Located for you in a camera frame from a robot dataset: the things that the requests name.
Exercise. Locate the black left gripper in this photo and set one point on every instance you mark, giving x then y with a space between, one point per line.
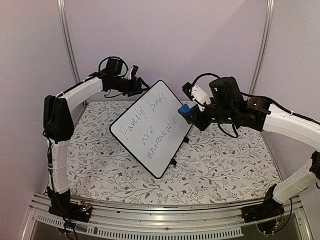
136 87

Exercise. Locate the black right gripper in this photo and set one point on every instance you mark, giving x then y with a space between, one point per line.
200 123

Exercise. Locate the blue whiteboard eraser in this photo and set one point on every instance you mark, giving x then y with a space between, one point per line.
184 109

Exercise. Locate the white whiteboard black frame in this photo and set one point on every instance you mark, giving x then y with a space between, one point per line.
151 129

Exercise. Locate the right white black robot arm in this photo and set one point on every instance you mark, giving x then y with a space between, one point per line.
264 115

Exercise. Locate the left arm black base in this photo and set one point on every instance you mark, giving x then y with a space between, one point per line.
61 205

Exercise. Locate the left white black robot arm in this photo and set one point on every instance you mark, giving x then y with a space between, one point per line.
58 125

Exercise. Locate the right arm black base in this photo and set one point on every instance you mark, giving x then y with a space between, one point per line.
267 215

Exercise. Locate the black whiteboard stand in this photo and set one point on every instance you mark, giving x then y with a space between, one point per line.
173 161

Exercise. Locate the floral patterned table mat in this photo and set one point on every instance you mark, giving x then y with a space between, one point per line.
211 168

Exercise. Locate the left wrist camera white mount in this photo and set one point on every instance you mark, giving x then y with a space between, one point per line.
117 67

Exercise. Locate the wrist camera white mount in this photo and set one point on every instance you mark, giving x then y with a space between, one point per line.
117 67
225 92

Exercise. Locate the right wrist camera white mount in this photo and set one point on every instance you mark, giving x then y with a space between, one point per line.
225 92

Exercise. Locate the right aluminium corner post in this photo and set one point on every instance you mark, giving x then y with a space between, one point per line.
270 5

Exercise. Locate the aluminium corner post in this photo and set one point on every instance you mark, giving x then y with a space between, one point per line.
270 5
61 7

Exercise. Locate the aluminium front rail frame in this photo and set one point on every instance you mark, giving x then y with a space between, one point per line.
222 221

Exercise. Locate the left aluminium corner post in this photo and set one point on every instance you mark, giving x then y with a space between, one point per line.
61 7

